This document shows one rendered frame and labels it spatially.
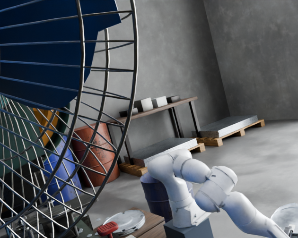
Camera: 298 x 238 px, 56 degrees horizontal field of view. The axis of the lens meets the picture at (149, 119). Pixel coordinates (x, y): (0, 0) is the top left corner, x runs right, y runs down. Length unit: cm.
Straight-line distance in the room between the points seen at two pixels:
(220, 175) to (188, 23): 518
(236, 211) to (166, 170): 41
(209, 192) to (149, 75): 431
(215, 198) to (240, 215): 11
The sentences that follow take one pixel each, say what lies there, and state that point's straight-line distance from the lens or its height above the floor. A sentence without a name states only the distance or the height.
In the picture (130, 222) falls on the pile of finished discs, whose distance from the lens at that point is 196.
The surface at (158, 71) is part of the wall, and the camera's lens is 550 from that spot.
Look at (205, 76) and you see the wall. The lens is 620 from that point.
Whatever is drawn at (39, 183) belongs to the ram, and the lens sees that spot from 126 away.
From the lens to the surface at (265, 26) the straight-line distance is 568.
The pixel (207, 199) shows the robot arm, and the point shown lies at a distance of 122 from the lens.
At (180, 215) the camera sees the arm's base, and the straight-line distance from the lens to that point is 155.
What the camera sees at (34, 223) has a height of 78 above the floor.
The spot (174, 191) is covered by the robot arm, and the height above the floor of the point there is 65.
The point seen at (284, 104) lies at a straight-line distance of 569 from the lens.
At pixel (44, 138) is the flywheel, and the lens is 163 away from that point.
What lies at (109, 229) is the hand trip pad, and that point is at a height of 76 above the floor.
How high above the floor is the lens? 119
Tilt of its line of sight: 6 degrees down
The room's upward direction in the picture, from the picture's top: 15 degrees counter-clockwise
